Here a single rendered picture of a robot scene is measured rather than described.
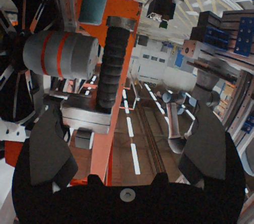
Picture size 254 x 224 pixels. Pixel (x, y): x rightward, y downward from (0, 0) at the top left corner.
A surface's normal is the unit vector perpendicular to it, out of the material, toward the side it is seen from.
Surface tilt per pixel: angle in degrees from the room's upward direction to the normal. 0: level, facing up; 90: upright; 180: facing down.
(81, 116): 90
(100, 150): 90
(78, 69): 71
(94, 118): 90
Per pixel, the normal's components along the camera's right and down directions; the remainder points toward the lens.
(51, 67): -0.03, 0.69
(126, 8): 0.04, 0.42
